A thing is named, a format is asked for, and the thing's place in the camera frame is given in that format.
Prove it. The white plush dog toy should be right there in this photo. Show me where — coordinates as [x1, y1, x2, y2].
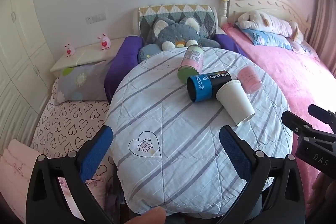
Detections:
[237, 10, 303, 43]

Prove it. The person's right forearm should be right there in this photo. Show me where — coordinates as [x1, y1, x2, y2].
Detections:
[312, 173, 336, 224]

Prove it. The white bedside table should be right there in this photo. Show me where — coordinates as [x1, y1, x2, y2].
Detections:
[50, 37, 127, 72]

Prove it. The white wardrobe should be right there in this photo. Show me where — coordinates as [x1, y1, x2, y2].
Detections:
[0, 0, 57, 151]

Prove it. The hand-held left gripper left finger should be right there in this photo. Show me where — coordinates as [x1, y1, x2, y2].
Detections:
[26, 125, 124, 224]

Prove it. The blue cartoon pillow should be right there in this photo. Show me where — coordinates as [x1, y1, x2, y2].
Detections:
[241, 28, 293, 50]

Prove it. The person's left hand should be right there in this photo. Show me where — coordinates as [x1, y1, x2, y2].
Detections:
[128, 207, 166, 224]

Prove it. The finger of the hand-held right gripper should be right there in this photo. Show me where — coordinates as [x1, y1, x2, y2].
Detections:
[308, 104, 336, 133]
[281, 110, 336, 139]

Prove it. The pink translucent cup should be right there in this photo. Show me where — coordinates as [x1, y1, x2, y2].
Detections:
[237, 64, 262, 95]

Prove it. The large cream bed headboard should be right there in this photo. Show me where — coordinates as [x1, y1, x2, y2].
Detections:
[219, 0, 312, 31]

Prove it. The green and pink canister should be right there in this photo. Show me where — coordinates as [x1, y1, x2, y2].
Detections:
[177, 45, 205, 84]

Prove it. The white and pink pillow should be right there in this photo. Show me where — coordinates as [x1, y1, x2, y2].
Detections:
[291, 40, 320, 60]

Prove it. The pale pink cloth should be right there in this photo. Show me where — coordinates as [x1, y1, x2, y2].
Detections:
[0, 139, 79, 224]

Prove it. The pink fleece blanket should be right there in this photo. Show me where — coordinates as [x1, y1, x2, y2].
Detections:
[222, 23, 336, 189]

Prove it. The triangle pattern quilted cover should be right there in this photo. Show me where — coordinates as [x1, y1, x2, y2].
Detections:
[138, 4, 217, 39]

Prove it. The pink floral sheet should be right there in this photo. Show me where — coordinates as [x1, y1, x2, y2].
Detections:
[56, 154, 125, 216]

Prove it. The heart print bed sheet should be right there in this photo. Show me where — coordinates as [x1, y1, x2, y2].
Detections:
[30, 77, 116, 178]

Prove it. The pink curtain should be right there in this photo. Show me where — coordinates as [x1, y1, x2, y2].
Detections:
[306, 0, 336, 78]

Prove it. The white wall socket panel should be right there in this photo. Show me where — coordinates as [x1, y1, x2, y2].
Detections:
[85, 13, 107, 24]

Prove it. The blue round cushion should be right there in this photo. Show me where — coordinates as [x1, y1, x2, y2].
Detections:
[137, 44, 162, 63]

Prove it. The pink rabbit figurine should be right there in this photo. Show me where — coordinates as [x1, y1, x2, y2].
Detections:
[97, 33, 111, 51]
[64, 43, 76, 58]

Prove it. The grey floral pillow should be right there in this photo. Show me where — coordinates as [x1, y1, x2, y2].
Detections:
[54, 60, 114, 105]

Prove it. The blue and black canister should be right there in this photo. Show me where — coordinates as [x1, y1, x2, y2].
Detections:
[186, 72, 232, 103]

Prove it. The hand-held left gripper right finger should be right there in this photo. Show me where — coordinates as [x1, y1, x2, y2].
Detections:
[219, 125, 306, 224]

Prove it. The striped light blue quilt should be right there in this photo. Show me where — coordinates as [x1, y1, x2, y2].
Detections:
[104, 47, 293, 216]

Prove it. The grey plush cat toy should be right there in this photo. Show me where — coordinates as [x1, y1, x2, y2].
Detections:
[145, 17, 221, 51]

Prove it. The purple bed bumper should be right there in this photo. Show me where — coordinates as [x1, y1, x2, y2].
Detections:
[104, 35, 144, 102]
[214, 33, 248, 57]

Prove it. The white paper cup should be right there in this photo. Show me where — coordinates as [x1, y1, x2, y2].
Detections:
[216, 79, 256, 127]

